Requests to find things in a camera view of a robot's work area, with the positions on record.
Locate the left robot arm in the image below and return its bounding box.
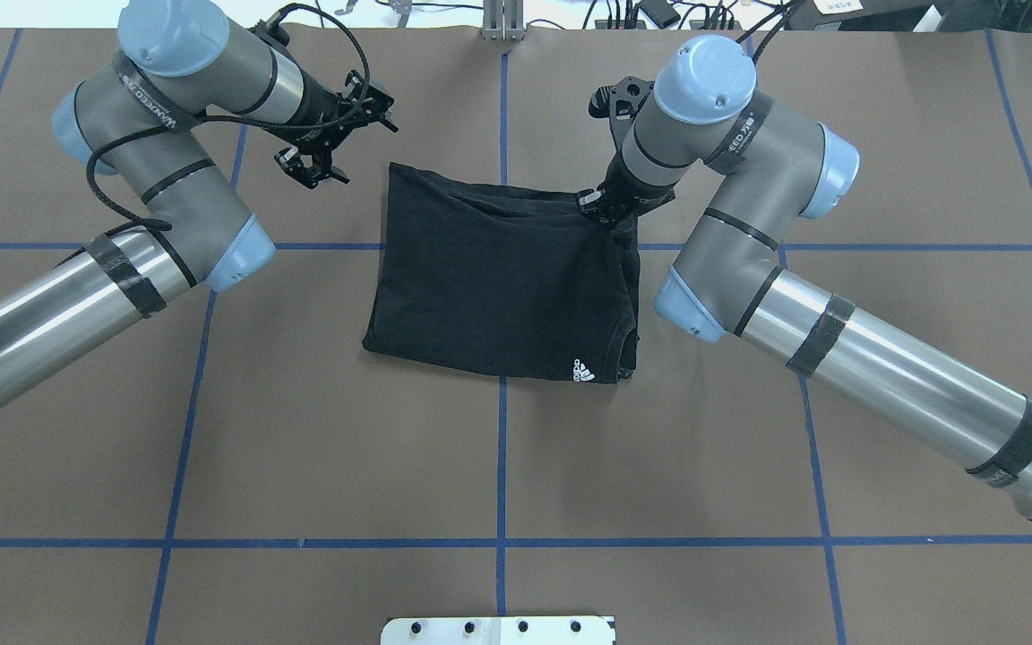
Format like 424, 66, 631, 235
0, 1, 396, 409

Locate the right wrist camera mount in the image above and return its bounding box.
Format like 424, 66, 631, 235
587, 76, 654, 125

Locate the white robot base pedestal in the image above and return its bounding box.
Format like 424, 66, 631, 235
380, 615, 617, 644

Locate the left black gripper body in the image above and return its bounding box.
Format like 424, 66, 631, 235
297, 71, 399, 154

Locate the aluminium frame post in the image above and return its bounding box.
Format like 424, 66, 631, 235
482, 0, 527, 42

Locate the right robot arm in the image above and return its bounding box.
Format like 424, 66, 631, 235
578, 34, 1032, 523

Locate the black printed t-shirt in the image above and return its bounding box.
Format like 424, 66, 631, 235
362, 162, 641, 384

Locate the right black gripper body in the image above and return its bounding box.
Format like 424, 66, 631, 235
577, 158, 675, 228

